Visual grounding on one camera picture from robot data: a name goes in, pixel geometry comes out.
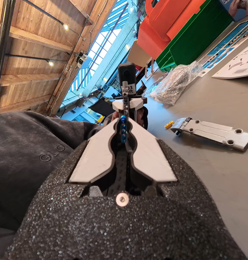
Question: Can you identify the person's left forearm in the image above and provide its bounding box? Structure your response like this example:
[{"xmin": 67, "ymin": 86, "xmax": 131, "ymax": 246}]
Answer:
[{"xmin": 83, "ymin": 114, "xmax": 116, "ymax": 142}]

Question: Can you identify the blue toy beam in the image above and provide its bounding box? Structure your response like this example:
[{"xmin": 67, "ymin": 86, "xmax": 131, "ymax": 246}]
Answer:
[{"xmin": 120, "ymin": 115, "xmax": 128, "ymax": 144}]

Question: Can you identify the black electronic device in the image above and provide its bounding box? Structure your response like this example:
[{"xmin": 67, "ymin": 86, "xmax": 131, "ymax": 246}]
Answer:
[{"xmin": 136, "ymin": 80, "xmax": 147, "ymax": 96}]

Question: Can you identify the black perforated chair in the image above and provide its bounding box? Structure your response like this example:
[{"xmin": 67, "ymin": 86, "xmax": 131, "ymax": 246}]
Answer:
[{"xmin": 108, "ymin": 150, "xmax": 129, "ymax": 197}]

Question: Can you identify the tan board on white stand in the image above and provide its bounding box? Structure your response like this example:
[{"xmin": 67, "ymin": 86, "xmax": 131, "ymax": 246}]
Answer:
[{"xmin": 127, "ymin": 40, "xmax": 159, "ymax": 81}]

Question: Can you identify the grey toy panel assembly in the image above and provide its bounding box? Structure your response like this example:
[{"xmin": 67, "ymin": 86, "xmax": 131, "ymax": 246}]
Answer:
[
  {"xmin": 122, "ymin": 81, "xmax": 134, "ymax": 153},
  {"xmin": 170, "ymin": 117, "xmax": 248, "ymax": 152}
]

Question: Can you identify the toy robot kit box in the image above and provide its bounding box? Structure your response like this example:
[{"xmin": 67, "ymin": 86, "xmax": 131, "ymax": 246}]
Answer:
[{"xmin": 219, "ymin": 0, "xmax": 248, "ymax": 22}]

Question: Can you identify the white instruction booklet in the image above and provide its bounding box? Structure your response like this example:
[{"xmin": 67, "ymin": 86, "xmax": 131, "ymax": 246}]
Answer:
[{"xmin": 211, "ymin": 40, "xmax": 248, "ymax": 79}]

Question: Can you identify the green storage bin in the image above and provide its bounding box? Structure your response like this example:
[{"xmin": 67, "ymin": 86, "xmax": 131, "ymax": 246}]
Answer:
[{"xmin": 155, "ymin": 0, "xmax": 235, "ymax": 73}]

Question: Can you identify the blue sticker sheet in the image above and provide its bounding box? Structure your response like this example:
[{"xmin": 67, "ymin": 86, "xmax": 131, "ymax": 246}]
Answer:
[{"xmin": 197, "ymin": 19, "xmax": 248, "ymax": 77}]

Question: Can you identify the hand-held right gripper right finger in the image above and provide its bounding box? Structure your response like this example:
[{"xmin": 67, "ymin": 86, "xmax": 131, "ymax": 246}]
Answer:
[{"xmin": 125, "ymin": 118, "xmax": 178, "ymax": 193}]

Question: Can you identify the clear plastic bag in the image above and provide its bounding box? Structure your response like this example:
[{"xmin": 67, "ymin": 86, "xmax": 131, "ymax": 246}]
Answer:
[{"xmin": 149, "ymin": 61, "xmax": 204, "ymax": 106}]

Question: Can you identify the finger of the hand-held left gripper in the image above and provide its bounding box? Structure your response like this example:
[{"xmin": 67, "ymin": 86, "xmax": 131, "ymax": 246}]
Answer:
[
  {"xmin": 130, "ymin": 99, "xmax": 145, "ymax": 123},
  {"xmin": 112, "ymin": 99, "xmax": 125, "ymax": 118}
]

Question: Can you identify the white ceiling-mounted device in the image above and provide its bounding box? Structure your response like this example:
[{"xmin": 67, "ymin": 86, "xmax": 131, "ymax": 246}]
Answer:
[{"xmin": 76, "ymin": 52, "xmax": 92, "ymax": 69}]

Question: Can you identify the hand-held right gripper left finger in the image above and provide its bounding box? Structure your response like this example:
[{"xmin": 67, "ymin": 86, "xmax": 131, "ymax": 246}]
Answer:
[{"xmin": 68, "ymin": 118, "xmax": 120, "ymax": 192}]

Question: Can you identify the orange plastic container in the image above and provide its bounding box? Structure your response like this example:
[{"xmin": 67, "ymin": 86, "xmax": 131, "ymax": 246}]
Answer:
[{"xmin": 137, "ymin": 0, "xmax": 207, "ymax": 61}]

